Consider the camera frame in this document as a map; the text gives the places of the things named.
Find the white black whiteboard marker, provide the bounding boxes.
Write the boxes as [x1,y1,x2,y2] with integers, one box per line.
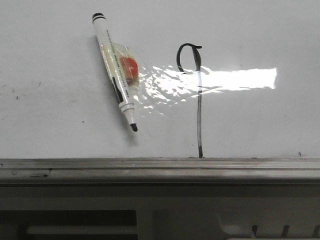
[92,12,138,132]

